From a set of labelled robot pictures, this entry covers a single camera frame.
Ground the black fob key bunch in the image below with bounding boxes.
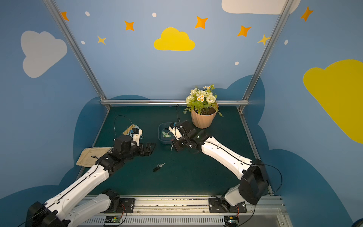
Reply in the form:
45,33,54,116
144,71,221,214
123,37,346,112
152,163,165,172

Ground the white artificial flower bouquet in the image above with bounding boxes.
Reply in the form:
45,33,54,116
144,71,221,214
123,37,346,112
183,84,223,117

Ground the translucent blue storage box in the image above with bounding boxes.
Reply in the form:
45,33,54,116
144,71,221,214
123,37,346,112
158,122,175,145

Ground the aluminium back frame bar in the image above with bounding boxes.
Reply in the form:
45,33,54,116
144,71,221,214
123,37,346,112
100,99,249,106

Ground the terracotta flower pot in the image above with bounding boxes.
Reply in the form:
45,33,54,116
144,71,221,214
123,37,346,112
191,104,219,129

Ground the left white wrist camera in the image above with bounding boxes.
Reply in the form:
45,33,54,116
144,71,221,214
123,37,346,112
130,128,142,146

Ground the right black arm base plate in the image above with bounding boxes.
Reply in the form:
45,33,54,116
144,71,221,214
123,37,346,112
208,196,247,213

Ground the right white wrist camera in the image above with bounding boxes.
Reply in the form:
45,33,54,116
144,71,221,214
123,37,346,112
168,126,182,140

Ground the right green circuit board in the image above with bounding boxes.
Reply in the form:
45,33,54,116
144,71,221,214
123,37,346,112
224,216,239,227

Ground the green circuit board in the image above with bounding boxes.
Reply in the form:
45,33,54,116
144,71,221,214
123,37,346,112
104,216,122,225
224,216,239,227

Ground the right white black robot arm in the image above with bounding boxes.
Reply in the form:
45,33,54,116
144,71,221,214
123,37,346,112
168,121,270,206

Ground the left green circuit board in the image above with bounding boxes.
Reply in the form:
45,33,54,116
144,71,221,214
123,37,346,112
104,216,122,225

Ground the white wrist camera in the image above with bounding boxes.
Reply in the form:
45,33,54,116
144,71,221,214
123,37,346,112
130,128,142,146
168,126,182,140

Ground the beige cloth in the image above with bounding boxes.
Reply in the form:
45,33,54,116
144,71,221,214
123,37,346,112
76,147,111,167

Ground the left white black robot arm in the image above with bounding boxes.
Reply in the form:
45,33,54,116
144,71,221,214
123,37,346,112
24,135,156,227

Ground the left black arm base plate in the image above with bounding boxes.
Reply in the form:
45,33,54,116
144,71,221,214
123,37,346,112
103,198,135,213

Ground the aluminium front rail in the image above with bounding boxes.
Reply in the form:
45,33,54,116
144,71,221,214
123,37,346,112
77,195,293,227

